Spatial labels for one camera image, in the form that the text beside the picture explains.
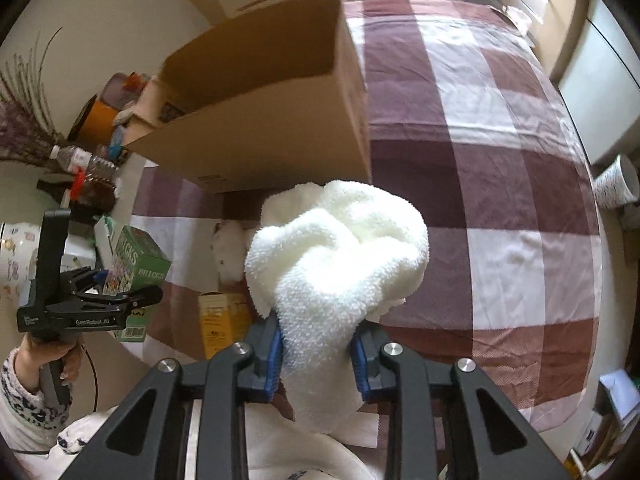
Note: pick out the maroon white checkered blanket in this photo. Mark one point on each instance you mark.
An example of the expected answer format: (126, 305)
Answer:
(500, 185)

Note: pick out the dried lavender bouquet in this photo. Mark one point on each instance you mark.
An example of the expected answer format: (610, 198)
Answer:
(22, 130)

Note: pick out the person's left forearm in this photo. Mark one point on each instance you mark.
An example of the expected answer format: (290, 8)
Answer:
(22, 400)

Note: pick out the white fluffy towel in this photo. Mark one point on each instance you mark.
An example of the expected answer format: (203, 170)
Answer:
(340, 260)

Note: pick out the orange round container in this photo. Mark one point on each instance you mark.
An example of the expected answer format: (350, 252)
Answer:
(95, 120)

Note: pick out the white floral printed jar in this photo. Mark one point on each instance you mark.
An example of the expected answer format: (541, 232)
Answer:
(15, 260)

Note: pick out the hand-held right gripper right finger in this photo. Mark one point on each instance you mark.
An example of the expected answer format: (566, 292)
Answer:
(361, 370)

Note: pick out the white fluffy ball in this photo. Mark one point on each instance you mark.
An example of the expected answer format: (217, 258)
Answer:
(227, 252)

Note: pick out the brown bottle with red cap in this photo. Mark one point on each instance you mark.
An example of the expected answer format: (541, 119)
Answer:
(97, 190)

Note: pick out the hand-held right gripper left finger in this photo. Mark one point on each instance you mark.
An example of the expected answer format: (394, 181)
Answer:
(272, 360)

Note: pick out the yellow printed carton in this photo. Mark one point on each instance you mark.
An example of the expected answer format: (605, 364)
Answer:
(220, 320)

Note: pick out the brown cardboard box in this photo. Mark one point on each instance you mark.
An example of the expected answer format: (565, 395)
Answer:
(280, 130)

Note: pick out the person's left hand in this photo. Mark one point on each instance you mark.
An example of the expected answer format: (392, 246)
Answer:
(32, 347)

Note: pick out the white fluffy clothing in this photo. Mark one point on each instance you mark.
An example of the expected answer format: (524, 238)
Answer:
(280, 455)

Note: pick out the white wardrobe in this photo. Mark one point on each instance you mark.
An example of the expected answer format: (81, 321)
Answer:
(605, 85)

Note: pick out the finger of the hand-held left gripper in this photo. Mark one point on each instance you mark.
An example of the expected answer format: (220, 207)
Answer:
(145, 297)
(92, 277)

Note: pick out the green printed carton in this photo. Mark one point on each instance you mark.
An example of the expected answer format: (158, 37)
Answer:
(140, 260)

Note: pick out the clear plastic water bottle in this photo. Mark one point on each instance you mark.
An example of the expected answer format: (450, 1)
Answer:
(75, 155)

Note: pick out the patterned paper cup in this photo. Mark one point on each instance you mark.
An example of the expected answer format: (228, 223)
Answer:
(615, 182)

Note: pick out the pile of small cartons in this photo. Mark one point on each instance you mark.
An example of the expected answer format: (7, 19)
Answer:
(610, 420)

